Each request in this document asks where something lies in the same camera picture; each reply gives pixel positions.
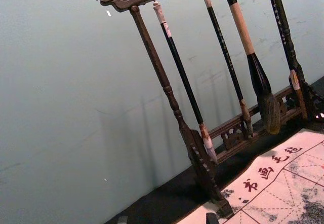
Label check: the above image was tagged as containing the thin black brush, pale cap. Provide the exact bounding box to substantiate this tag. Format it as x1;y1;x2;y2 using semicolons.
200;0;254;139

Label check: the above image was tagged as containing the black table cloth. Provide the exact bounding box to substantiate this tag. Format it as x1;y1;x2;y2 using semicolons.
104;76;324;224

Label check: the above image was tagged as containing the large brush with tan handle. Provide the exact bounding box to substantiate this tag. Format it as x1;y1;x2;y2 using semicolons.
222;0;282;135

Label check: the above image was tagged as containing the small black block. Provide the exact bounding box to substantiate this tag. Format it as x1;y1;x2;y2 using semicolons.
206;212;220;224

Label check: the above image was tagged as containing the white calligraphy practice sheet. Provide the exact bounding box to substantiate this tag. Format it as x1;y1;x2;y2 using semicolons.
176;129;324;224

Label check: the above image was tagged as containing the dark wooden dragon brush rack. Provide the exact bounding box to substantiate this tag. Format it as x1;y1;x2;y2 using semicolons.
88;0;324;219

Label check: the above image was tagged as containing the plain pale wall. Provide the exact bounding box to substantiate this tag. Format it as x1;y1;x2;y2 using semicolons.
0;0;324;224

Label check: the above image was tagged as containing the black brush with white cap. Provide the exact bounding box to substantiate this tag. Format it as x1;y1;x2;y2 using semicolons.
152;1;218;164

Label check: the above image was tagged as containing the slim black brush, blue script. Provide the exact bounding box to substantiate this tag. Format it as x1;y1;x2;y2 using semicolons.
265;0;308;120

